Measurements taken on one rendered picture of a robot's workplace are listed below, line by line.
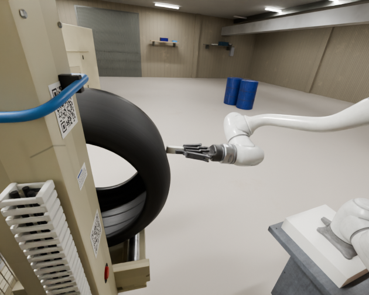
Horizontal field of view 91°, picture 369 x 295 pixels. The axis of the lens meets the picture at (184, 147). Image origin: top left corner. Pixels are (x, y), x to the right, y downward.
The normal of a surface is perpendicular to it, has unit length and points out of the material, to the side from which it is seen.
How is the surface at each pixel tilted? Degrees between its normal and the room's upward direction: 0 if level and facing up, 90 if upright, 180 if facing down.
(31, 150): 90
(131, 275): 90
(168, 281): 0
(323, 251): 1
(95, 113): 45
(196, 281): 0
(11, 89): 90
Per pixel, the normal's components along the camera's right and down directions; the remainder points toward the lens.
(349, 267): 0.04, -0.87
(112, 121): 0.50, -0.29
